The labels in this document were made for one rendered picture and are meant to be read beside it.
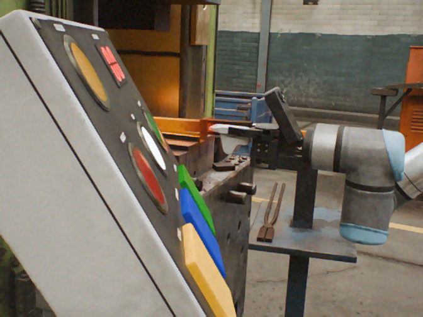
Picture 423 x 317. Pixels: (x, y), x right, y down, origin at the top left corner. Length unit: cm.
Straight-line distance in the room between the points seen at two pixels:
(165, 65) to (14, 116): 103
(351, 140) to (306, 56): 786
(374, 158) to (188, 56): 59
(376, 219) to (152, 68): 70
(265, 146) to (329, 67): 773
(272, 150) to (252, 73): 815
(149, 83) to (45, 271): 105
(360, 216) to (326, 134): 16
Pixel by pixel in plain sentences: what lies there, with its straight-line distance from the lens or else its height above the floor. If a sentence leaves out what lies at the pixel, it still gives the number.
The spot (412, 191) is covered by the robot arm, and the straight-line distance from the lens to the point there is 108.
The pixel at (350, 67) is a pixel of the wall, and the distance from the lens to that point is 861.
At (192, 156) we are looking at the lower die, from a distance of 99.
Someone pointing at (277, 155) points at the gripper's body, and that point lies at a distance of 97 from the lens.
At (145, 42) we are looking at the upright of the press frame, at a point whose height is 119.
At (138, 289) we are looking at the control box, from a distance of 31.
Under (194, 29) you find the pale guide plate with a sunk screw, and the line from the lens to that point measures 129.
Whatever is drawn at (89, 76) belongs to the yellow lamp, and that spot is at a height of 116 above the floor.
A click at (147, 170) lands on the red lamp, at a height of 110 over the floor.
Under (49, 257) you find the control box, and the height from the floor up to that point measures 106.
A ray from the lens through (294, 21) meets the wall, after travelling 885.
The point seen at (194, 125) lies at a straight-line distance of 101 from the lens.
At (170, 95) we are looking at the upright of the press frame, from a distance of 130.
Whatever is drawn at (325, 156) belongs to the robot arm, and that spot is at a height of 99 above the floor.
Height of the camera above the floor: 119
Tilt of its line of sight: 13 degrees down
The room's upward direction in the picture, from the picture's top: 2 degrees clockwise
